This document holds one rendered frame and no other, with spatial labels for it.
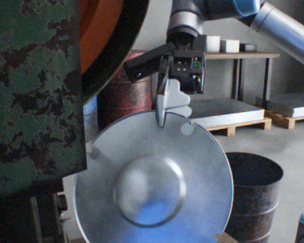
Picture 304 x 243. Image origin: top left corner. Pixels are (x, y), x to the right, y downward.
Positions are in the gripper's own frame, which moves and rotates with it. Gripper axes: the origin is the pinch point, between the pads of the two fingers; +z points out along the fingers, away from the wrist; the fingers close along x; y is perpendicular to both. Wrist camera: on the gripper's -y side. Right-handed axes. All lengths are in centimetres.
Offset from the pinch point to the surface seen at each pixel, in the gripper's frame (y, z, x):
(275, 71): 81, -297, 373
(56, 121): -0.3, 16.6, -30.8
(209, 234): 11.1, 18.3, 2.7
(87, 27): -21.1, -23.8, 0.1
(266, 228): 36, -5, 118
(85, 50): -21.7, -19.6, 3.6
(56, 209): -9.1, 20.2, -10.8
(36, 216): -9.9, 21.9, -13.9
